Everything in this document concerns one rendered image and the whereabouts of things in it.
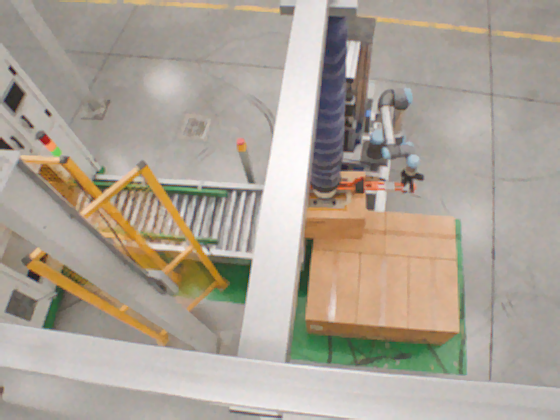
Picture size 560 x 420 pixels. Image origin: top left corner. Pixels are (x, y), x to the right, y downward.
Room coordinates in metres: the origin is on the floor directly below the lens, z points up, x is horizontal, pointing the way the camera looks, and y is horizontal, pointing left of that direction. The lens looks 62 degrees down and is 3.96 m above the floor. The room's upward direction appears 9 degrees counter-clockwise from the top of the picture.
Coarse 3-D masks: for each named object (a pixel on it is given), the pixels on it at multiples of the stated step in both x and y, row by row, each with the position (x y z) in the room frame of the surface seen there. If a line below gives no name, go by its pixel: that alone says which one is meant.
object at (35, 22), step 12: (12, 0) 3.83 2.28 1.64; (24, 0) 3.85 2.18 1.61; (24, 12) 3.82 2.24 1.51; (36, 12) 3.90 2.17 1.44; (36, 24) 3.82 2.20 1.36; (36, 36) 3.83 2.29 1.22; (48, 36) 3.85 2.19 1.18; (48, 48) 3.83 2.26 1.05; (60, 48) 3.89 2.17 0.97; (60, 60) 3.82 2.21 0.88; (72, 72) 3.84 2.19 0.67; (72, 84) 3.83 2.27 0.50; (84, 84) 3.89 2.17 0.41; (84, 96) 3.82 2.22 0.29
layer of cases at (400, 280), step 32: (384, 224) 1.47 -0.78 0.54; (416, 224) 1.43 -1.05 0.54; (448, 224) 1.38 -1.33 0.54; (320, 256) 1.28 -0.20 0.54; (352, 256) 1.24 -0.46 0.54; (384, 256) 1.19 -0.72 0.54; (416, 256) 1.14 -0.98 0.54; (448, 256) 1.10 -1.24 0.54; (320, 288) 1.01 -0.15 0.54; (352, 288) 0.97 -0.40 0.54; (384, 288) 0.92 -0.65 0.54; (416, 288) 0.88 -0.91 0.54; (448, 288) 0.83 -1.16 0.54; (320, 320) 0.75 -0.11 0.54; (352, 320) 0.71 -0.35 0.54; (384, 320) 0.67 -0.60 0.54; (416, 320) 0.63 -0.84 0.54; (448, 320) 0.58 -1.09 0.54
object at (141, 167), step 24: (144, 168) 1.34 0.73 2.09; (168, 216) 1.34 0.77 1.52; (192, 240) 1.34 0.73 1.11; (24, 264) 0.88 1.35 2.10; (144, 264) 1.14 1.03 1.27; (168, 264) 1.21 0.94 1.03; (72, 288) 0.88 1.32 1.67; (96, 288) 0.95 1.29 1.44; (192, 288) 1.22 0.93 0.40; (120, 312) 0.90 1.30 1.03; (168, 336) 0.92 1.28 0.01
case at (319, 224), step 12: (312, 192) 1.60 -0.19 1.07; (348, 204) 1.45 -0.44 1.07; (360, 204) 1.44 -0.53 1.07; (312, 216) 1.40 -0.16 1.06; (324, 216) 1.39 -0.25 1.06; (336, 216) 1.37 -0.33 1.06; (348, 216) 1.36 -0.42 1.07; (360, 216) 1.34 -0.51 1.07; (312, 228) 1.40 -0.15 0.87; (324, 228) 1.38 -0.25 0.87; (336, 228) 1.36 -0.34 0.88; (348, 228) 1.34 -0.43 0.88; (360, 228) 1.32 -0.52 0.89
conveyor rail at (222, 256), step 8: (120, 248) 1.65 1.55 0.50; (176, 248) 1.53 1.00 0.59; (184, 248) 1.52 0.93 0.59; (176, 256) 1.52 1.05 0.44; (192, 256) 1.48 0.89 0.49; (208, 256) 1.44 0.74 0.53; (216, 256) 1.42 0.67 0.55; (224, 256) 1.40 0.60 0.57; (232, 256) 1.38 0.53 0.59; (240, 256) 1.37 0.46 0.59; (248, 256) 1.36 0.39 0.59; (248, 264) 1.35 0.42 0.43
